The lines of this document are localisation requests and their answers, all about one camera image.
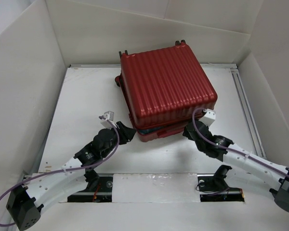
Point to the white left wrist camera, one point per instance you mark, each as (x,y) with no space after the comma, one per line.
(107,119)

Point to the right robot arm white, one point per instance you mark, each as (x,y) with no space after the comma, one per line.
(226,151)

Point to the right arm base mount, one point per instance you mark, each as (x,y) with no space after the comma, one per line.
(213,187)

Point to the white foam cover panel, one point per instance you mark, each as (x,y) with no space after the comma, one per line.
(155,188)

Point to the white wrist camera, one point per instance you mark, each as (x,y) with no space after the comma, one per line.
(107,119)
(209,117)

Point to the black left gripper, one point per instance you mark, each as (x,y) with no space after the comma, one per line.
(125,133)

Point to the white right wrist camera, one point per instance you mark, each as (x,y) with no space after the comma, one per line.
(209,117)

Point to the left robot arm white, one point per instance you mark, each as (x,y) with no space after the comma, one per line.
(26,204)

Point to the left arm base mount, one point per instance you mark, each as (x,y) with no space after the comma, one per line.
(101,193)

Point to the red hard-shell suitcase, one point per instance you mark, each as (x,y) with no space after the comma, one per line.
(162,88)

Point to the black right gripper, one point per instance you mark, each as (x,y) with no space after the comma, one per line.
(186,133)

